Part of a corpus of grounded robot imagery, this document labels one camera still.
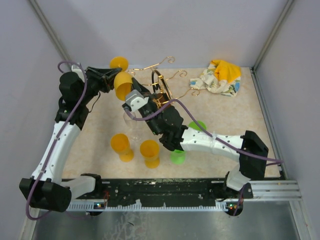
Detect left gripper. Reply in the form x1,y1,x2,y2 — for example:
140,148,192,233
78,65,124,105

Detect yellow plastic goblet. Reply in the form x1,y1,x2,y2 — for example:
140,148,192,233
109,56,133,101

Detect clear wine glass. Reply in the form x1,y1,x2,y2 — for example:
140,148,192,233
123,112,142,143

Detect green goblet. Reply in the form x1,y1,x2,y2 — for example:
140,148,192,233
170,149,186,165
188,120,207,131

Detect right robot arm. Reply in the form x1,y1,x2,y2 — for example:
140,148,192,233
125,78,269,198

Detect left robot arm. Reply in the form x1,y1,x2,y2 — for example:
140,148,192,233
19,67,122,212

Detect yellow goblet front left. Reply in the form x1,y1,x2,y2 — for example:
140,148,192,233
110,133,134,163

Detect yellow goblet front middle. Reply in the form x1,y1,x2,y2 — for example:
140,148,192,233
139,139,160,169

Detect green goblet front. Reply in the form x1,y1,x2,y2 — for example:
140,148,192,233
170,149,186,165

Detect yellow floral cloth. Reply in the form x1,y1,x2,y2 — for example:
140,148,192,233
189,59,242,97

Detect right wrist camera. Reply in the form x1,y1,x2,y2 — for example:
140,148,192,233
125,89,149,112

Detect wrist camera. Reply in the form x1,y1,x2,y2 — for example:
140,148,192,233
125,89,149,112
71,64,83,76

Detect gold wire wine glass rack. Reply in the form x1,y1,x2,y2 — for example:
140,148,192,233
127,56,201,108

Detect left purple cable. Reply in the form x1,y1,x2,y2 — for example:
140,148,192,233
25,60,89,221

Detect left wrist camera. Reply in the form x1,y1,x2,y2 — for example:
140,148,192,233
71,64,83,76

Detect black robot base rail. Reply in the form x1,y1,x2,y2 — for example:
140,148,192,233
74,177,253,208

